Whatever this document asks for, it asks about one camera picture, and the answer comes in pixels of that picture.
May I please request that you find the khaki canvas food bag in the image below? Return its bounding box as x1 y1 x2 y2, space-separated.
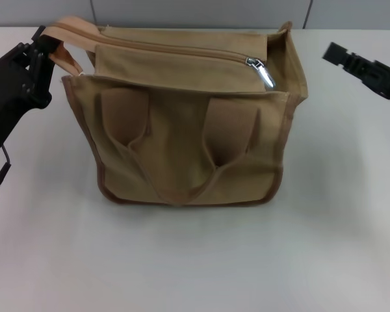
40 14 309 207

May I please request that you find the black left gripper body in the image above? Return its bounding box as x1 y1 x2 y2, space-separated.
0 48 53 163

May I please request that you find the silver metal zipper pull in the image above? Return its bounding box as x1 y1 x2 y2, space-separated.
245 57 277 90

